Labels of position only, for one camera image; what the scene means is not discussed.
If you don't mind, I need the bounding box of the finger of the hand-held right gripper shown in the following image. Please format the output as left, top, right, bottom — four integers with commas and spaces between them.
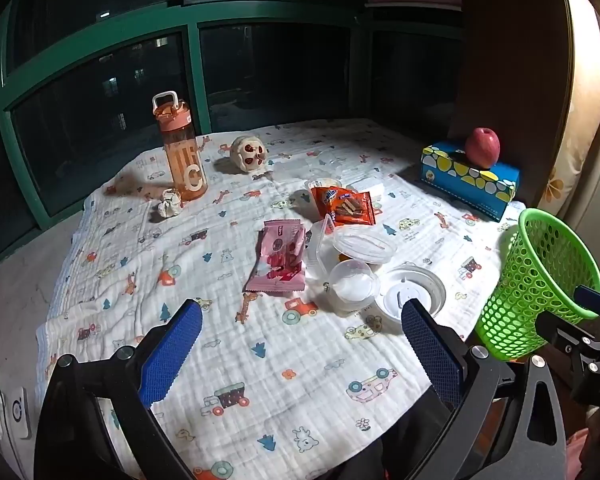
536, 311, 596, 356
575, 285, 600, 318

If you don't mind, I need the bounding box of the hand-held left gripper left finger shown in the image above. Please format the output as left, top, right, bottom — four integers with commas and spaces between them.
34, 299, 203, 480

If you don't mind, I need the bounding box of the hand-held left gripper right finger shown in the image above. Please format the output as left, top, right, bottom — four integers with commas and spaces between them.
401, 298, 567, 480

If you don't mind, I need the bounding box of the green plastic basket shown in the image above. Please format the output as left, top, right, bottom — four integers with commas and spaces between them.
475, 208, 600, 361

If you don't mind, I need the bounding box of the orange snack wrapper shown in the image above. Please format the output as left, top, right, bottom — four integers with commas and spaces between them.
310, 186, 376, 226

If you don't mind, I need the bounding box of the white round lid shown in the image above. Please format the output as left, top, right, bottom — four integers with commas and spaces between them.
377, 266, 447, 320

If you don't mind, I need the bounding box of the white printed blanket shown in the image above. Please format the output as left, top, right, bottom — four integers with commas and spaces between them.
35, 119, 526, 480

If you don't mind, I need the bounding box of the white plastic cup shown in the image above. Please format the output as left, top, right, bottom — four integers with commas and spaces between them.
327, 260, 381, 317

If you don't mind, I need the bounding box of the round clear lidded container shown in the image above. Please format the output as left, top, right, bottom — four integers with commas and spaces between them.
332, 232, 398, 267

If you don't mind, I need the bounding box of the pink snack wrapper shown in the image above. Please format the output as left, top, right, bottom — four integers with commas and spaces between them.
244, 220, 307, 293

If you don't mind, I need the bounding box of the crumpled white tissue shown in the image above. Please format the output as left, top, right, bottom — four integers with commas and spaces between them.
158, 188, 183, 218

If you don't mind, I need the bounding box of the clear plastic lid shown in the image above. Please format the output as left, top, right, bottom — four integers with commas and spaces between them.
307, 215, 338, 281

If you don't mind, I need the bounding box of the blue patterned tissue box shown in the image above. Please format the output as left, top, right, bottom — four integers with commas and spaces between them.
420, 144, 521, 222

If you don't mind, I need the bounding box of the red apple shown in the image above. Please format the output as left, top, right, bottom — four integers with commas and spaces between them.
465, 127, 501, 169

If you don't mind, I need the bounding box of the beige floral curtain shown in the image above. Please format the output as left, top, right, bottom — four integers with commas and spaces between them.
537, 0, 600, 221

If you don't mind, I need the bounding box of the orange water bottle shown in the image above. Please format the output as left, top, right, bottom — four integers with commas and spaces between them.
152, 91, 209, 203

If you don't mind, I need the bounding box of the small jelly cup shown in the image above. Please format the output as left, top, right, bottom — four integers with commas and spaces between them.
305, 176, 343, 201

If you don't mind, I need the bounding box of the cream skull-shaped toy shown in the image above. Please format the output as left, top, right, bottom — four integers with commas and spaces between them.
230, 135, 268, 173

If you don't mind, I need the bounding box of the green window frame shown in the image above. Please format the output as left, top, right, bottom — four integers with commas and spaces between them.
0, 0, 466, 261

